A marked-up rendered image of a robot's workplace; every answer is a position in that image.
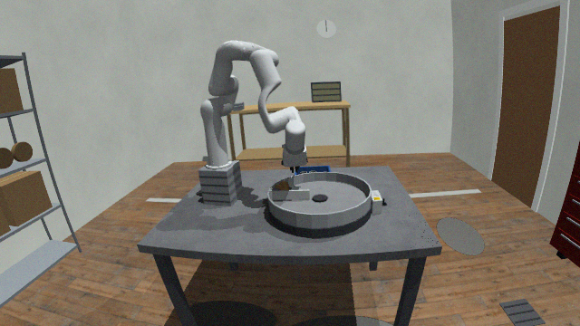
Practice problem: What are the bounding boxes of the blue crate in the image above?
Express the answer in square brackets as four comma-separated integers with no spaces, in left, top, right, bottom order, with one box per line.
[295,166,331,175]

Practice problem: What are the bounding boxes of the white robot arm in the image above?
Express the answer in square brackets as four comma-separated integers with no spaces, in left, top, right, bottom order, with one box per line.
[200,41,305,169]

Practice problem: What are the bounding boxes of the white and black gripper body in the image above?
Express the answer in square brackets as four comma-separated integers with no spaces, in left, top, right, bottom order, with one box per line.
[283,145,307,168]

